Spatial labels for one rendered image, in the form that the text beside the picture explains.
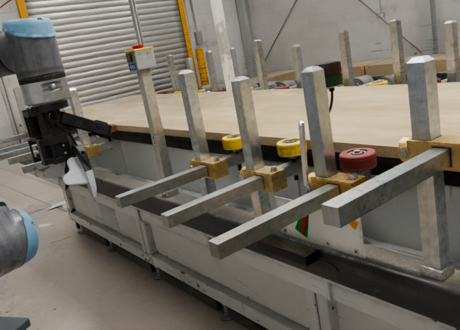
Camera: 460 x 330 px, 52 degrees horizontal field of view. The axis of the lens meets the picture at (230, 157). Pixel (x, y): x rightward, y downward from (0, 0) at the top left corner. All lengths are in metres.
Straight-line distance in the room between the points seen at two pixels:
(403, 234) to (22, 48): 0.96
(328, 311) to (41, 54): 1.14
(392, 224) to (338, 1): 8.66
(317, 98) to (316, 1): 9.12
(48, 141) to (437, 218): 0.75
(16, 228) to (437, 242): 1.01
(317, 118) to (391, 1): 8.19
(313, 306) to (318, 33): 8.77
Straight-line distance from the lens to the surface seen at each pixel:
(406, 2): 9.04
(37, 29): 1.00
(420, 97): 0.88
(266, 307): 1.97
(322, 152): 1.05
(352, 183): 1.02
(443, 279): 0.99
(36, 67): 0.99
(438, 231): 0.95
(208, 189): 1.47
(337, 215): 0.65
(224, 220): 1.40
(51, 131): 1.02
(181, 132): 1.83
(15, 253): 1.37
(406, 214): 1.26
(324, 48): 10.11
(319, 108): 1.03
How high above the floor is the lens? 1.20
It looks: 14 degrees down
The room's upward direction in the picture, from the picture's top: 10 degrees counter-clockwise
